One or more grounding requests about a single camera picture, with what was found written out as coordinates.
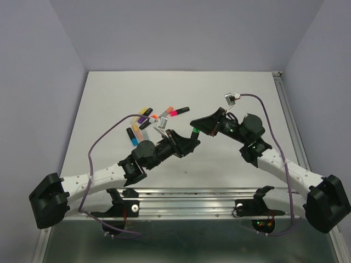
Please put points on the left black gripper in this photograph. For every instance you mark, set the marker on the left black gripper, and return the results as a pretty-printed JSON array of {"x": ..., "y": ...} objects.
[{"x": 181, "y": 146}]

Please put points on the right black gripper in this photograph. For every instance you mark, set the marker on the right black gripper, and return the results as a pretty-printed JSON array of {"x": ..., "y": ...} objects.
[{"x": 208, "y": 124}]

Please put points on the black highlighter blue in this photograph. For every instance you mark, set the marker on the black highlighter blue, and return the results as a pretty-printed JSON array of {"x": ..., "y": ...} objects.
[{"x": 132, "y": 136}]

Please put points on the black highlighter green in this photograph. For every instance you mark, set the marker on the black highlighter green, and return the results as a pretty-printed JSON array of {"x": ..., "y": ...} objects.
[{"x": 194, "y": 135}]

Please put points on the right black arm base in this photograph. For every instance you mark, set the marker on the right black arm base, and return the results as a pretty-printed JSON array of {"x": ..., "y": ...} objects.
[{"x": 264, "y": 217}]

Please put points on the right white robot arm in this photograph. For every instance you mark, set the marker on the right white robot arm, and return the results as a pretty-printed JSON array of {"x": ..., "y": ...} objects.
[{"x": 321, "y": 200}]

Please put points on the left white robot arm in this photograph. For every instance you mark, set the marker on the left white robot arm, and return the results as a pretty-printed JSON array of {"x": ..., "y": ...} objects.
[{"x": 55, "y": 196}]

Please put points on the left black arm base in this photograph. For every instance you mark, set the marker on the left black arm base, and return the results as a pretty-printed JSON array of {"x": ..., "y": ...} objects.
[{"x": 113, "y": 221}]

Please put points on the black highlighter pink cap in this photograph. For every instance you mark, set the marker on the black highlighter pink cap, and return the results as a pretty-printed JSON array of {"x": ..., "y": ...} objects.
[{"x": 179, "y": 111}]

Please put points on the translucent highlighter mint green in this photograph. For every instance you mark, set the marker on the translucent highlighter mint green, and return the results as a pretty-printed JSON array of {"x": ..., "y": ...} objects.
[{"x": 145, "y": 135}]

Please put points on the black highlighter orange cap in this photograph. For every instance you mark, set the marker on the black highlighter orange cap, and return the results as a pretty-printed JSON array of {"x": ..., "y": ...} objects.
[{"x": 145, "y": 124}]

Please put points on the black highlighter purple cap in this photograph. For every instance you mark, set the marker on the black highlighter purple cap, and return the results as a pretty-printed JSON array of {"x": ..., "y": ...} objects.
[{"x": 145, "y": 114}]

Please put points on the yellow translucent highlighter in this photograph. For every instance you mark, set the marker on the yellow translucent highlighter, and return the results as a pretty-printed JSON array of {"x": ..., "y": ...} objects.
[{"x": 136, "y": 118}]

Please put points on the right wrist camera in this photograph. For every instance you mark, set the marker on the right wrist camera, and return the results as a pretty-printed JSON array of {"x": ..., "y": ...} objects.
[{"x": 231, "y": 99}]

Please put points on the aluminium front rail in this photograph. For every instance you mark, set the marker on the aluminium front rail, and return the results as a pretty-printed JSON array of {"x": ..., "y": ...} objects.
[{"x": 191, "y": 203}]

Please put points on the aluminium rail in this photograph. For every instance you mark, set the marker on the aluminium rail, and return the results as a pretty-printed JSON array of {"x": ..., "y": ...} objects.
[
  {"x": 191, "y": 203},
  {"x": 291, "y": 123}
]

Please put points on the aluminium right rail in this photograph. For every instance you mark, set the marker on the aluminium right rail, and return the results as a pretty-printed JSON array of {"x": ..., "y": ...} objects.
[{"x": 291, "y": 123}]

